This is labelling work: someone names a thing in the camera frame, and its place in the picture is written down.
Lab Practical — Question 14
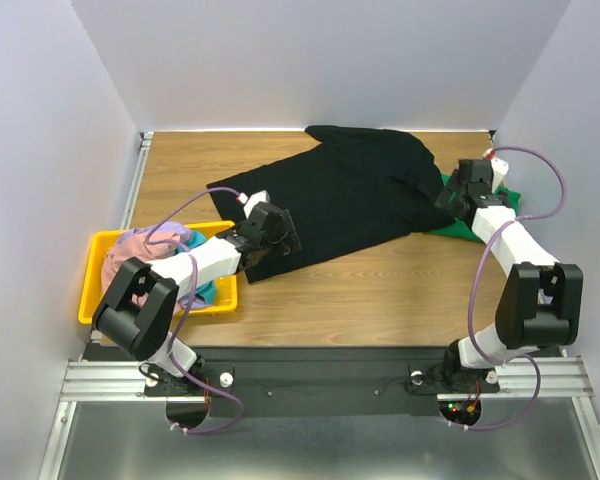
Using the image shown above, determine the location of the black t shirt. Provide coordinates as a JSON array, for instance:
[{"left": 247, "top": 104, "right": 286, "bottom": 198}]
[{"left": 211, "top": 125, "right": 454, "bottom": 283}]

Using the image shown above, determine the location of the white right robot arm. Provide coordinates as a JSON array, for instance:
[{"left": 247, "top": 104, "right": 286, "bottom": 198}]
[{"left": 436, "top": 157, "right": 584, "bottom": 390}]

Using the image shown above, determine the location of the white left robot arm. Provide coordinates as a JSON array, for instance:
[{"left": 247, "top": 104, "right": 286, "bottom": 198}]
[{"left": 93, "top": 192, "right": 301, "bottom": 394}]

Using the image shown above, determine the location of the green folded t shirt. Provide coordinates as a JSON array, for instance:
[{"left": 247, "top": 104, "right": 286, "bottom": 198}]
[{"left": 425, "top": 174, "right": 522, "bottom": 242}]

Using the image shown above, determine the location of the yellow plastic bin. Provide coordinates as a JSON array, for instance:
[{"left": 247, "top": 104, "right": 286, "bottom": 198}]
[{"left": 78, "top": 221, "right": 238, "bottom": 325}]

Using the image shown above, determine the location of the teal t shirt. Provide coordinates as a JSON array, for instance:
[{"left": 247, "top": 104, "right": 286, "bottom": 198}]
[{"left": 180, "top": 228, "right": 217, "bottom": 309}]

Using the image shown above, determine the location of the lavender t shirt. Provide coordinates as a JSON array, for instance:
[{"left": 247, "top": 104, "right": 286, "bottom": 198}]
[{"left": 115, "top": 221, "right": 195, "bottom": 246}]

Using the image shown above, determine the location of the pink t shirt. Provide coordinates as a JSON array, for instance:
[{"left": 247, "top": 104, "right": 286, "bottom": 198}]
[{"left": 100, "top": 232, "right": 183, "bottom": 293}]

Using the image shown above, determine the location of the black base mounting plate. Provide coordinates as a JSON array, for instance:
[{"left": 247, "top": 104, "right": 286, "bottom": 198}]
[{"left": 82, "top": 344, "right": 501, "bottom": 419}]

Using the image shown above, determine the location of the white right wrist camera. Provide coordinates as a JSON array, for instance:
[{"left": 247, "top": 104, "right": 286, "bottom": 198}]
[{"left": 483, "top": 148, "right": 510, "bottom": 193}]

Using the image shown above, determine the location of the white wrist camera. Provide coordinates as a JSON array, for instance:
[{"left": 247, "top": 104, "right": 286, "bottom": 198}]
[
  {"left": 483, "top": 148, "right": 510, "bottom": 193},
  {"left": 236, "top": 190, "right": 270, "bottom": 217}
]

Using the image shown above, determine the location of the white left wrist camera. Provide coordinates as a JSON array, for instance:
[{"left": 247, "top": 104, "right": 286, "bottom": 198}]
[{"left": 236, "top": 190, "right": 270, "bottom": 217}]

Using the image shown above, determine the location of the aluminium frame rail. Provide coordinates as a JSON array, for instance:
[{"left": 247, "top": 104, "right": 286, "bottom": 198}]
[{"left": 60, "top": 357, "right": 594, "bottom": 402}]

